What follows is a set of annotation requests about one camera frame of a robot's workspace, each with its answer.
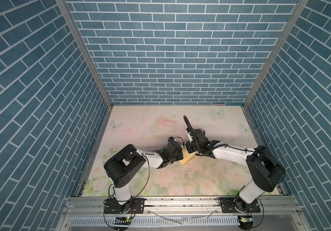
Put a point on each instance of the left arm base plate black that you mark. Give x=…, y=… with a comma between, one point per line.
x=112, y=206

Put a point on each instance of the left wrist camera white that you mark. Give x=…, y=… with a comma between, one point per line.
x=171, y=139

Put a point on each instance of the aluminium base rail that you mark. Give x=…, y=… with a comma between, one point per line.
x=278, y=213

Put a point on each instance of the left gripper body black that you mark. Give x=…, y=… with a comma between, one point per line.
x=177, y=156

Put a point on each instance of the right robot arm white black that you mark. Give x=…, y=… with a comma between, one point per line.
x=266, y=171

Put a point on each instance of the controller board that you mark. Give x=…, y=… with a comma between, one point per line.
x=121, y=221
x=245, y=219

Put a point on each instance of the right controller board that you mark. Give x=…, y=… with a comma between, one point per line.
x=245, y=219

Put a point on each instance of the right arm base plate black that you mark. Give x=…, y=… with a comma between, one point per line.
x=238, y=205

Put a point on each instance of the yellow envelope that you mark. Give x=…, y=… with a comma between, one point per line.
x=187, y=156

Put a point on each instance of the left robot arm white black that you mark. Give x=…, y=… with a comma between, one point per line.
x=123, y=166

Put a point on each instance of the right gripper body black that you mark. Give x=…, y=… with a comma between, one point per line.
x=191, y=147

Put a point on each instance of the left controller board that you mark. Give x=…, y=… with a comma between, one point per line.
x=121, y=221

